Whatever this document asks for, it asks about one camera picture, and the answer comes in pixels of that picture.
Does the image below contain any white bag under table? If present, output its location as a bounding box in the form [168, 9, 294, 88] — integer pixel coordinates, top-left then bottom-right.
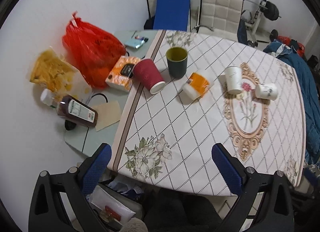
[89, 185, 142, 225]

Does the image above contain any plain white paper cup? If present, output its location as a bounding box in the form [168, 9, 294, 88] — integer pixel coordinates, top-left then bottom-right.
[225, 66, 242, 95]

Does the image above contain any orange and white cup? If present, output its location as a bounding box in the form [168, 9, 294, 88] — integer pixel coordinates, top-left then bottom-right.
[182, 69, 214, 100]

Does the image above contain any red plastic bag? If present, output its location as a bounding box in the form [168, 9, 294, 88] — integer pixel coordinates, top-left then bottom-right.
[62, 12, 126, 89]

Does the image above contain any dark green cup yellow inside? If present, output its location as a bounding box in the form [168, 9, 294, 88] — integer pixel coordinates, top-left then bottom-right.
[165, 47, 188, 79]

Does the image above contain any white padded chair right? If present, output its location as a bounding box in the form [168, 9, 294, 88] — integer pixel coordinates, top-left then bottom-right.
[192, 0, 244, 41]

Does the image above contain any white floral paper cup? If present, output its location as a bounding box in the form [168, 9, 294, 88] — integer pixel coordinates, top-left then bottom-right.
[255, 83, 278, 100]

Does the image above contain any blue quilted jacket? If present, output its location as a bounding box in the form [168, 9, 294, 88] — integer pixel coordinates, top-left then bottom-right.
[263, 40, 320, 165]

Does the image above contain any small white-capped bottle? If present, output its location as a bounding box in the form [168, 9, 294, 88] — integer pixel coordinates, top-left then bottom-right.
[40, 89, 57, 108]

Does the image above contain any floral diamond-pattern tablecloth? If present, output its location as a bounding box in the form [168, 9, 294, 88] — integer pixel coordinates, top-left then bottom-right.
[108, 30, 306, 196]

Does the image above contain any light blue booklet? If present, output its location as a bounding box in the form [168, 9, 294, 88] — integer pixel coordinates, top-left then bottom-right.
[125, 35, 149, 49]

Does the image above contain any blue board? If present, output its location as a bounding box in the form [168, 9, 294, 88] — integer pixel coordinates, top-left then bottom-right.
[153, 0, 190, 32]

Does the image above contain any orange tissue pack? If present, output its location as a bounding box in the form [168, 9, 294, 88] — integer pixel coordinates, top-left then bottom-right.
[105, 56, 140, 92]

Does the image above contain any dark red ribbed paper cup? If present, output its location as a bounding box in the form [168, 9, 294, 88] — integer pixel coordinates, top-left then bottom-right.
[133, 59, 166, 94]

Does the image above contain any yellow snack bag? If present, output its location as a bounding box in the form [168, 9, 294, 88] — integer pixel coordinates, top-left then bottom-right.
[29, 48, 76, 93]

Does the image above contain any beige paper napkin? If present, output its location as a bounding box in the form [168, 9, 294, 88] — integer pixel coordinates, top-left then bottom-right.
[92, 101, 121, 132]

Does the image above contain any brown sauce bottle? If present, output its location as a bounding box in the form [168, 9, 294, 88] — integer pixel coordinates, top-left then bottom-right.
[56, 95, 98, 127]

